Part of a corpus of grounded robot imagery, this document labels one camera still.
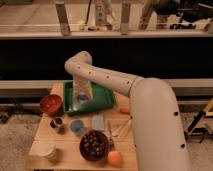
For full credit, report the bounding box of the metal fork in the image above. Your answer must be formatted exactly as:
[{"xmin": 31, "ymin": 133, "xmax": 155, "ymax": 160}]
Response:
[{"xmin": 107, "ymin": 121, "xmax": 115, "ymax": 150}]

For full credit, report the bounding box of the yellow banana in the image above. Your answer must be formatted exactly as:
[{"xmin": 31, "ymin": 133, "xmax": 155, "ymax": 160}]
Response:
[{"xmin": 112, "ymin": 120, "xmax": 131, "ymax": 139}]

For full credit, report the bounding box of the small metal cup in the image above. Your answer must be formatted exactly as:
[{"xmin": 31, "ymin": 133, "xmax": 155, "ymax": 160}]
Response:
[{"xmin": 50, "ymin": 117, "xmax": 63, "ymax": 133}]

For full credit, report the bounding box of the dark bowl with nuts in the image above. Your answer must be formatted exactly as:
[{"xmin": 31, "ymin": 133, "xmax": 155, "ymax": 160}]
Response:
[{"xmin": 79, "ymin": 130, "xmax": 109, "ymax": 162}]

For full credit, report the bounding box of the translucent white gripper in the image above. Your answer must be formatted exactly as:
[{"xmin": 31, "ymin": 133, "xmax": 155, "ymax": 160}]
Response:
[{"xmin": 73, "ymin": 77, "xmax": 93, "ymax": 104}]

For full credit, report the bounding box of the light blue sponge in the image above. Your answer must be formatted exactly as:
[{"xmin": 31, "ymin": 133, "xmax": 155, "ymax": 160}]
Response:
[{"xmin": 77, "ymin": 94, "xmax": 89, "ymax": 102}]

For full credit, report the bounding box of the grey blue sponge block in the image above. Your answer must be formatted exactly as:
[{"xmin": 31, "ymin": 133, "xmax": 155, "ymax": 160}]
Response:
[{"xmin": 92, "ymin": 115, "xmax": 105, "ymax": 131}]

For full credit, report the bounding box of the green plastic tray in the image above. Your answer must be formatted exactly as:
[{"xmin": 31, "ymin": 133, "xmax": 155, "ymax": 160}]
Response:
[{"xmin": 63, "ymin": 82, "xmax": 116, "ymax": 116}]

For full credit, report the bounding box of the orange carrot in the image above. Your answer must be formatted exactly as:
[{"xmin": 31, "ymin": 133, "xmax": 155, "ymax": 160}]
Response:
[{"xmin": 119, "ymin": 108, "xmax": 130, "ymax": 115}]

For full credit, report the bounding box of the red bowl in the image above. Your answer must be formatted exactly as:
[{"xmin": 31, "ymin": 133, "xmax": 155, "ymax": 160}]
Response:
[{"xmin": 39, "ymin": 94, "xmax": 62, "ymax": 116}]

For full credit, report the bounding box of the blue plastic cup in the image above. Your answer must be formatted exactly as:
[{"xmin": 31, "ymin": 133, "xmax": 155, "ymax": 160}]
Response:
[{"xmin": 70, "ymin": 120, "xmax": 84, "ymax": 136}]

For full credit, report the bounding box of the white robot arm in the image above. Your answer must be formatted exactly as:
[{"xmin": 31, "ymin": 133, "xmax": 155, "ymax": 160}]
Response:
[{"xmin": 64, "ymin": 51, "xmax": 191, "ymax": 171}]

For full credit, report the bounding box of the wooden table board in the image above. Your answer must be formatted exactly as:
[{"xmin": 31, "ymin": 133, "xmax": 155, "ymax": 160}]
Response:
[{"xmin": 26, "ymin": 92, "xmax": 138, "ymax": 171}]

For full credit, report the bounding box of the orange fruit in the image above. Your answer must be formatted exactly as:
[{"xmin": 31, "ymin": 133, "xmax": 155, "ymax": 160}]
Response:
[{"xmin": 107, "ymin": 150, "xmax": 122, "ymax": 166}]

